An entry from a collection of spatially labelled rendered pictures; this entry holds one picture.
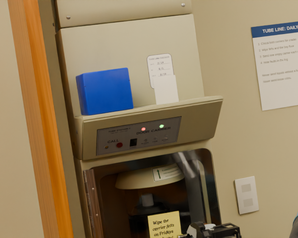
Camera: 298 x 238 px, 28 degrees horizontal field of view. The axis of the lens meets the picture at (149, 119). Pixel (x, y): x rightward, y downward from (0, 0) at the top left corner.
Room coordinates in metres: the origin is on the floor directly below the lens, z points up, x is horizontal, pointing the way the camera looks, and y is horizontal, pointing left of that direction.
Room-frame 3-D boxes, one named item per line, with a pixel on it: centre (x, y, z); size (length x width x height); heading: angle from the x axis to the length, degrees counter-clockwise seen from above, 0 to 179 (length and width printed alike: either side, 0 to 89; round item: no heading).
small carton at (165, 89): (1.34, -0.05, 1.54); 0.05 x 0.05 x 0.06; 89
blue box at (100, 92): (1.30, 0.09, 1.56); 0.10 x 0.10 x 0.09; 15
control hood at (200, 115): (1.33, 0.00, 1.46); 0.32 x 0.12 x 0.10; 105
